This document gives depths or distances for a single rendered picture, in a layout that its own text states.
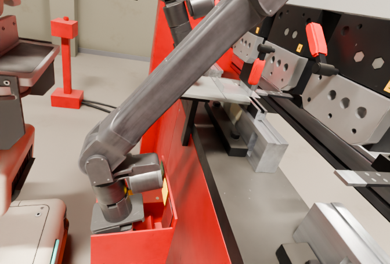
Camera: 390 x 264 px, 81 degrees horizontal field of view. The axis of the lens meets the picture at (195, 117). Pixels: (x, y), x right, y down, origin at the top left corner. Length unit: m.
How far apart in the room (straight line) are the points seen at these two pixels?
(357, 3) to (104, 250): 0.62
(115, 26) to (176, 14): 3.66
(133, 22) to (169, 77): 3.92
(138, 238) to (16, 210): 0.84
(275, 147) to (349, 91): 0.25
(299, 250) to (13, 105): 0.57
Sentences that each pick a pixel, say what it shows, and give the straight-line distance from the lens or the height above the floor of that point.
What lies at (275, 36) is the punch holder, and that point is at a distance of 0.60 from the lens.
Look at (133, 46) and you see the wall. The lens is 4.32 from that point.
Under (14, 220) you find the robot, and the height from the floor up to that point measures 0.28.
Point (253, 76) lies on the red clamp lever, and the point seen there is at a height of 1.10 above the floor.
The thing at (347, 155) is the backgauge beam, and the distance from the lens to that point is 0.77.
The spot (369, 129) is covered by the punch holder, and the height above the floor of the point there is 1.13.
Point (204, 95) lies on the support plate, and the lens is 0.64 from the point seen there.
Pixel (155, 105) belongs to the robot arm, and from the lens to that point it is 0.36.
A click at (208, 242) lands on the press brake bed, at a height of 0.75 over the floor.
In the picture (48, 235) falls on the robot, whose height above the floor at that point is 0.28.
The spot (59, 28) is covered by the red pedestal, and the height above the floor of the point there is 0.75.
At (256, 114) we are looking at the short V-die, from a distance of 0.66.
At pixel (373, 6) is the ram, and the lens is 0.43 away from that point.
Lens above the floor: 1.23
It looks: 27 degrees down
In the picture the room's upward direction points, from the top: 14 degrees clockwise
